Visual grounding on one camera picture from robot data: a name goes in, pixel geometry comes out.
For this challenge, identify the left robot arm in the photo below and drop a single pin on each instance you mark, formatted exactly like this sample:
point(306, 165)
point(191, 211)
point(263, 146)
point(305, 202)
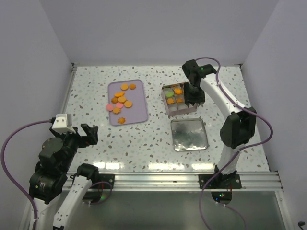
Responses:
point(50, 175)

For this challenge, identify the lilac plastic tray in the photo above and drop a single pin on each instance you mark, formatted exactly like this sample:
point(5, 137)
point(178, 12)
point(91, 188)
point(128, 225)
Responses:
point(138, 112)

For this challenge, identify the round dotted biscuit top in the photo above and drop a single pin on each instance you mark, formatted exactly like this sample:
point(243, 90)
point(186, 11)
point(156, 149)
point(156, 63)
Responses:
point(124, 87)

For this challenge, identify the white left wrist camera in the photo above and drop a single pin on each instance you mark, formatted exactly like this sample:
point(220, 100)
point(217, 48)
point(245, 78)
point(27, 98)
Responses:
point(63, 124)

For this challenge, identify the pink round cookie left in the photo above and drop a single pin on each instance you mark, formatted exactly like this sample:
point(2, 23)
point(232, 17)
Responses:
point(109, 107)

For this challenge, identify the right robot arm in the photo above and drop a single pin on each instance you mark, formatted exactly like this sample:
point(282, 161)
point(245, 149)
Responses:
point(239, 124)

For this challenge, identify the swirl cookie top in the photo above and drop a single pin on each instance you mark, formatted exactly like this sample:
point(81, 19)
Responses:
point(132, 86)

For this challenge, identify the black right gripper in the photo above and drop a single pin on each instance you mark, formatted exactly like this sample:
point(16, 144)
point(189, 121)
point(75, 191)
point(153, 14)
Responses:
point(200, 99)

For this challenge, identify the swirl cookie left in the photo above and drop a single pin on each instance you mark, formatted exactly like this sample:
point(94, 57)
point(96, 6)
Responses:
point(114, 100)

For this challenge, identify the flower cookie left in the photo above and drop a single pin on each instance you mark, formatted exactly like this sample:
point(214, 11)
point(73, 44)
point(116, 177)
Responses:
point(116, 110)

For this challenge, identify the orange fish cookie hidden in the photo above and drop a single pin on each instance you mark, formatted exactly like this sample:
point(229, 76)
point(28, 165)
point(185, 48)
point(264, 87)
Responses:
point(178, 91)

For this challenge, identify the orange fish cookie upper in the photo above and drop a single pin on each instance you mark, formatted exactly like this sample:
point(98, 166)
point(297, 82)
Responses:
point(119, 94)

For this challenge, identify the round dotted biscuit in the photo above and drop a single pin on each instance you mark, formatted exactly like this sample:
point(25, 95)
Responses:
point(128, 104)
point(122, 99)
point(124, 87)

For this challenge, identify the pink cookie tin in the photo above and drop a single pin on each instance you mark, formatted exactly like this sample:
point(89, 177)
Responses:
point(176, 108)

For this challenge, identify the swirl flower cookie bottom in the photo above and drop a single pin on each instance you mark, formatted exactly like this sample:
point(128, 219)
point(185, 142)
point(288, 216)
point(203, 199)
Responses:
point(121, 120)

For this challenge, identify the silver tin lid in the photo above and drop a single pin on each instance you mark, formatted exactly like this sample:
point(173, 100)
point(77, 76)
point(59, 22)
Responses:
point(189, 134)

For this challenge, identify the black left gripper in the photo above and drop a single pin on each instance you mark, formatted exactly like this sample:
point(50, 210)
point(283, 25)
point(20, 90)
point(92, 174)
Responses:
point(83, 141)

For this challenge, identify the aluminium front rail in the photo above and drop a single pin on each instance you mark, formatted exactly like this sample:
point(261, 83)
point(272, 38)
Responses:
point(190, 181)

